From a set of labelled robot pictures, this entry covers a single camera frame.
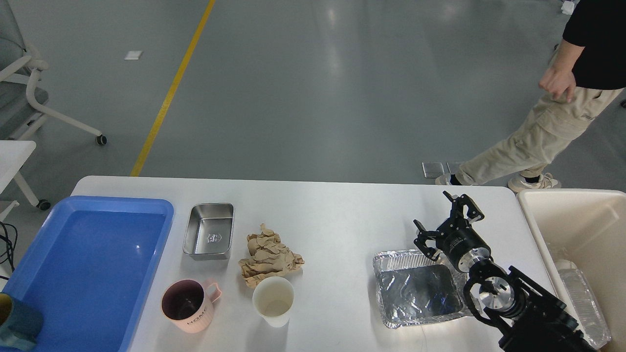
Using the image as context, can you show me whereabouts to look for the aluminium foil tray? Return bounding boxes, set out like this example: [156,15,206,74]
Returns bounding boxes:
[373,249,472,329]

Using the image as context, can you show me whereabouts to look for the teal yellow cup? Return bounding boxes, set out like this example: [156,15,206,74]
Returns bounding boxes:
[0,292,44,352]

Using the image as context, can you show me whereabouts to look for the pink HOME mug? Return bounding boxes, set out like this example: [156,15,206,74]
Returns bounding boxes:
[160,279,222,333]

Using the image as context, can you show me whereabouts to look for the stainless steel rectangular container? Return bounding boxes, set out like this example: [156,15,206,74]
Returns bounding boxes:
[183,203,234,261]

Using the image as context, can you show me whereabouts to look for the white paper cup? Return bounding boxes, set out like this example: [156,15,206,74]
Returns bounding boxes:
[252,276,294,328]

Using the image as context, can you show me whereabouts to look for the blue plastic tray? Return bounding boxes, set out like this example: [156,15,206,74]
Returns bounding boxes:
[3,196,174,352]

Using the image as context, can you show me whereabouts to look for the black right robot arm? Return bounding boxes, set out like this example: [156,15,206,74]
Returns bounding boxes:
[414,192,593,352]

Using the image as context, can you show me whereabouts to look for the white side table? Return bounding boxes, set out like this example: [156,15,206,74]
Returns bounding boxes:
[0,140,51,210]

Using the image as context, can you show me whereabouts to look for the clear floor plate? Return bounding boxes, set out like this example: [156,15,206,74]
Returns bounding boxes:
[446,161,465,175]
[421,162,446,179]

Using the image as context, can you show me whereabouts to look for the crumpled brown paper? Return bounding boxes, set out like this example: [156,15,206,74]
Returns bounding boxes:
[238,223,305,289]

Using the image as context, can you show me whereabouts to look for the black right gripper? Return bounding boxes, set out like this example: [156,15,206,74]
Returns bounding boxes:
[413,191,492,273]

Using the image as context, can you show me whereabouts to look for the beige plastic bin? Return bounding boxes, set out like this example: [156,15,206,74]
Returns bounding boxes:
[518,189,626,352]

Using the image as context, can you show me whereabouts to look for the clear floor plate left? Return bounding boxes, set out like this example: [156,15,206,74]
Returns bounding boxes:
[421,162,446,179]

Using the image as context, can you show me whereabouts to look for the clear floor plate right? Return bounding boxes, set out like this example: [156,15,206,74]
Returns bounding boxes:
[446,161,465,175]

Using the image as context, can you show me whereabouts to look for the black cables at left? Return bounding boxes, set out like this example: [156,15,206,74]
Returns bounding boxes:
[0,221,19,282]

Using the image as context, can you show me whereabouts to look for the person in khaki trousers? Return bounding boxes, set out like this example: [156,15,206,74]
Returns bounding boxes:
[435,0,626,193]

